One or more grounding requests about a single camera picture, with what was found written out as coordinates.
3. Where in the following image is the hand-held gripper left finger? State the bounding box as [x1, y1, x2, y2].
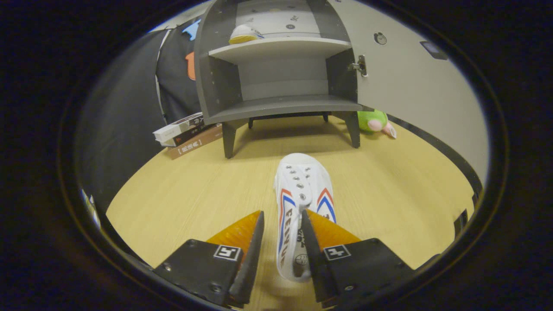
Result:
[153, 210, 265, 308]

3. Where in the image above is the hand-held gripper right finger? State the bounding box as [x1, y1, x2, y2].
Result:
[301, 209, 415, 308]

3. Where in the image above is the white shoe with striped side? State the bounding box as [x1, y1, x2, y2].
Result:
[274, 153, 337, 283]
[228, 24, 264, 45]

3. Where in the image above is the grey shoe cabinet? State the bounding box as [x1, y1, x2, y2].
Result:
[194, 0, 374, 159]

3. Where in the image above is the beige shoe cabinet door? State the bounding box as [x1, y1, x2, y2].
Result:
[328, 0, 491, 195]

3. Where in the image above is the brown book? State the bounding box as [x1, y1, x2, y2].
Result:
[167, 125, 223, 160]

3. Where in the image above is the dark book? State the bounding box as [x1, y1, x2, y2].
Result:
[162, 122, 217, 147]

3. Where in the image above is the green plush toy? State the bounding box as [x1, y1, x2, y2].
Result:
[357, 109, 397, 139]

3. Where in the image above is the black backdrop cloth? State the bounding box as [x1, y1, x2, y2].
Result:
[76, 17, 203, 212]

